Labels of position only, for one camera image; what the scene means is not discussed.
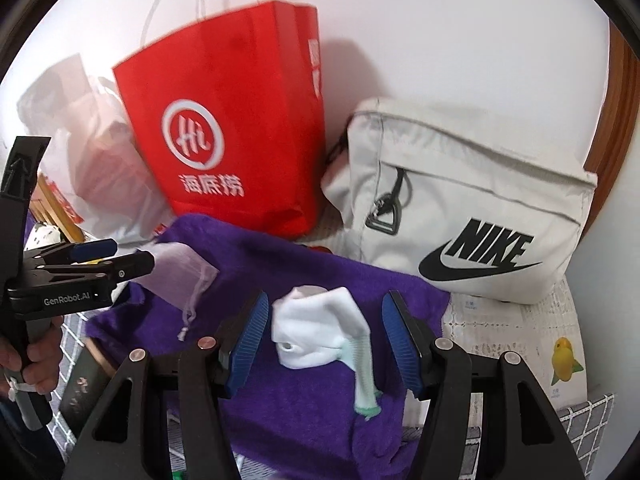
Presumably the red paper bag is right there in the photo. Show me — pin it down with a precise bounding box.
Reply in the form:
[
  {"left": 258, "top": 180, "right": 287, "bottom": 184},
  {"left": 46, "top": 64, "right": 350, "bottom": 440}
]
[{"left": 112, "top": 0, "right": 328, "bottom": 240}]

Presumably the person's left hand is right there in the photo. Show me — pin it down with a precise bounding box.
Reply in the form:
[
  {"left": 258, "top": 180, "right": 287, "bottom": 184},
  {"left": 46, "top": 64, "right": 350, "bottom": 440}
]
[{"left": 0, "top": 312, "right": 63, "bottom": 401}]

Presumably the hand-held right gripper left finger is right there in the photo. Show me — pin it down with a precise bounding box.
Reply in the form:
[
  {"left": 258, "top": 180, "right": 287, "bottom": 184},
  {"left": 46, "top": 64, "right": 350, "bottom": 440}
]
[{"left": 62, "top": 290, "right": 271, "bottom": 480}]

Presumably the grey checked cloth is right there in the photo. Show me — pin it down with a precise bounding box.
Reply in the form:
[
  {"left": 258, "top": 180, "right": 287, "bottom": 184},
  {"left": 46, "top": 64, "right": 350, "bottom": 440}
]
[{"left": 47, "top": 280, "right": 617, "bottom": 480}]

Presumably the white sock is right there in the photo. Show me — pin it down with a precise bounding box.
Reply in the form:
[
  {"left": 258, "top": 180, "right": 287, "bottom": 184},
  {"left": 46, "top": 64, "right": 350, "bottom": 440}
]
[{"left": 270, "top": 285, "right": 386, "bottom": 421}]

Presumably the dark green booklet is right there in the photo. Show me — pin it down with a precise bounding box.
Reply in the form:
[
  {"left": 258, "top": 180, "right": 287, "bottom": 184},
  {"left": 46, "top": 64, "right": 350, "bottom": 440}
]
[{"left": 60, "top": 345, "right": 116, "bottom": 428}]

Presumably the wooden box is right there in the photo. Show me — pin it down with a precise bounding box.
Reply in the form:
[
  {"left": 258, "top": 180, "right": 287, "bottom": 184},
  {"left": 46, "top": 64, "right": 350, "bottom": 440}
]
[{"left": 30, "top": 172, "right": 86, "bottom": 241}]

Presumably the beige shoulder bag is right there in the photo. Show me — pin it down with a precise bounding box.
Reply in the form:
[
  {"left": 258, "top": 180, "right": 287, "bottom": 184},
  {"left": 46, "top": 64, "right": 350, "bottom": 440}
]
[{"left": 320, "top": 96, "right": 599, "bottom": 306}]

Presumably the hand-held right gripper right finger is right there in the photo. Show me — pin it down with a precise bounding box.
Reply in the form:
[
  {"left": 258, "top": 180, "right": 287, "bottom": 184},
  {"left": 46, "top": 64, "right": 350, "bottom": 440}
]
[{"left": 381, "top": 290, "right": 586, "bottom": 480}]

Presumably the lavender drawstring pouch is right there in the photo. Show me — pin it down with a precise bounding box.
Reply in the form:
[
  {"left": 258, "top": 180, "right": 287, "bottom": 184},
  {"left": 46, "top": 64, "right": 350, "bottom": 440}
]
[{"left": 132, "top": 241, "right": 221, "bottom": 343}]

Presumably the white plastic bag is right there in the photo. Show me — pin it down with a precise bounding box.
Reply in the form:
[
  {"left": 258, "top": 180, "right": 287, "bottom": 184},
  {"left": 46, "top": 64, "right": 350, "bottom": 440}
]
[{"left": 15, "top": 52, "right": 176, "bottom": 241}]

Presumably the brown wooden frame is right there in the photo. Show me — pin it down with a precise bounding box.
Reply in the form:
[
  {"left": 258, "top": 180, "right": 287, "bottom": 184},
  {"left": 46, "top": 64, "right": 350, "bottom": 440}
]
[{"left": 582, "top": 15, "right": 640, "bottom": 201}]

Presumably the purple towel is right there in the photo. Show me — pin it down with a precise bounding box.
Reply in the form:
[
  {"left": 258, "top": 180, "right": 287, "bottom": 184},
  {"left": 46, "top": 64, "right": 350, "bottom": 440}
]
[{"left": 85, "top": 214, "right": 451, "bottom": 480}]

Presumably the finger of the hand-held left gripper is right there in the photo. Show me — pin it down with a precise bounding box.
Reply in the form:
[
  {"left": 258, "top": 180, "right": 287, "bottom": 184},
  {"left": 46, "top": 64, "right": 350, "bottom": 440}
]
[
  {"left": 30, "top": 250, "right": 156, "bottom": 287},
  {"left": 22, "top": 239, "right": 118, "bottom": 266}
]

